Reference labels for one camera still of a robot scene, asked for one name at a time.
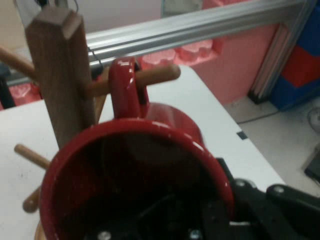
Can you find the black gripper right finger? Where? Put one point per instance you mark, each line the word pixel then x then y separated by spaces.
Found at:
pixel 275 212

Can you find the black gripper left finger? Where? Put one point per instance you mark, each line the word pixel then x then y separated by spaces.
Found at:
pixel 215 225

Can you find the red enamel mug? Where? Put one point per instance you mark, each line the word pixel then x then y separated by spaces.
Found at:
pixel 175 117

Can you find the flat black floor device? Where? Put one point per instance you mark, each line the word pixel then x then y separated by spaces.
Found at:
pixel 313 166

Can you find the black tape piece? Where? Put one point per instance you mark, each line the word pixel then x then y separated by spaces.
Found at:
pixel 241 135

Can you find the blue and red crate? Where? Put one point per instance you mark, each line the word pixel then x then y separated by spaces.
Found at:
pixel 300 75

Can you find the pink side panel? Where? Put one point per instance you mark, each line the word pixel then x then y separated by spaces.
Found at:
pixel 237 70

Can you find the pink plastic packing material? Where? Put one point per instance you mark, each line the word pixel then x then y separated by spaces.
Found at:
pixel 180 53

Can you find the wooden mug tree stand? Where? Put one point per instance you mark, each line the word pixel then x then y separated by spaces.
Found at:
pixel 60 75

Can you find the aluminium frame upright post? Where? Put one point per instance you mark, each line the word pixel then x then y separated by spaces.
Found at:
pixel 271 65

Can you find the aluminium side frame rail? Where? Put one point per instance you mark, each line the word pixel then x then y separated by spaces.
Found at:
pixel 187 27

